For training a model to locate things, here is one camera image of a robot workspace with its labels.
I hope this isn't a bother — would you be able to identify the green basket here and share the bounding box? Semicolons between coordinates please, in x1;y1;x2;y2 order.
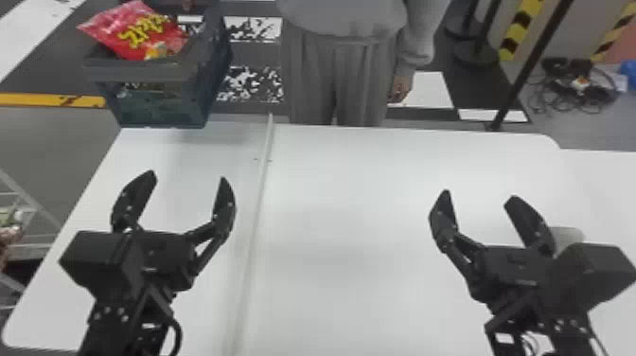
81;0;234;131

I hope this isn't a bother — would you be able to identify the person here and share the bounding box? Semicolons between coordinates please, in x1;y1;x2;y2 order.
274;0;451;128

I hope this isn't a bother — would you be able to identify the white wire rack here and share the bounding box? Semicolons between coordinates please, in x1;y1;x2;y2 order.
0;168;62;312

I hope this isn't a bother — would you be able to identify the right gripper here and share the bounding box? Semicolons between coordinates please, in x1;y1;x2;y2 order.
428;188;565;320

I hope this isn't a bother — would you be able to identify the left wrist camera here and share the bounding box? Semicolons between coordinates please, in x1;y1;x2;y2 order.
58;228;147;303

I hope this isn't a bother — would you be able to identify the black pole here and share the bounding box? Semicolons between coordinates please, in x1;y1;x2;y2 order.
486;0;576;133

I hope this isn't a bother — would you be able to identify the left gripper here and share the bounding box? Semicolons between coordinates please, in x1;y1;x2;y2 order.
109;169;238;311

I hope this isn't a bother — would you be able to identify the yellow black striped post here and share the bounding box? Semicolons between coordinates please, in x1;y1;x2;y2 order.
497;0;546;63
590;0;636;63

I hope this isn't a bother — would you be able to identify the black cable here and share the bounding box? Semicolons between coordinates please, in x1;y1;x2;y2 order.
525;56;620;116

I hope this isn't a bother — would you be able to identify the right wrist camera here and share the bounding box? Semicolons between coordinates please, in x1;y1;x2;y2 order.
546;240;636;315

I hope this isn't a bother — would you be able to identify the red snack packet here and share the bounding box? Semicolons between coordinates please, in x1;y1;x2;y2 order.
77;0;190;62

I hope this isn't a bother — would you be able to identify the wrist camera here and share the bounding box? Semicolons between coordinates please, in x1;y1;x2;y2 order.
58;228;147;303
546;240;636;315

